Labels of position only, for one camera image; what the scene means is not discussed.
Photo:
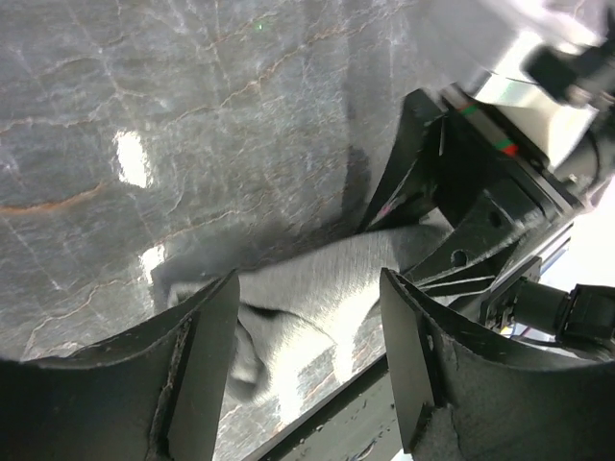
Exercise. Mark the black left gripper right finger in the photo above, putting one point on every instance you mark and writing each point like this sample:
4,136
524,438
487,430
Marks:
464,392

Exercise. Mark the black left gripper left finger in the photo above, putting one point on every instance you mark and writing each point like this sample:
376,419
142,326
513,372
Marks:
152,392

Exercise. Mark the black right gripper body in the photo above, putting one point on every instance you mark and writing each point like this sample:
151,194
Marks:
491,187

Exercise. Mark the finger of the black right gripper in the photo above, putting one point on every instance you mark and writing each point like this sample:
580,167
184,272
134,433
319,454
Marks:
406,192
469,260

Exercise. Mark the grey cloth napkin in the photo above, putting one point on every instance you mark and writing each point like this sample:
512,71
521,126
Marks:
295,303

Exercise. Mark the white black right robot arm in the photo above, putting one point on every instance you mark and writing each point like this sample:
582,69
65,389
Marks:
467,37

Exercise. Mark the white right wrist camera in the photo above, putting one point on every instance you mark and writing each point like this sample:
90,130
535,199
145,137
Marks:
555,128

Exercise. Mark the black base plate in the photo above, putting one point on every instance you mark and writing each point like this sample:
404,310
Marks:
357,422

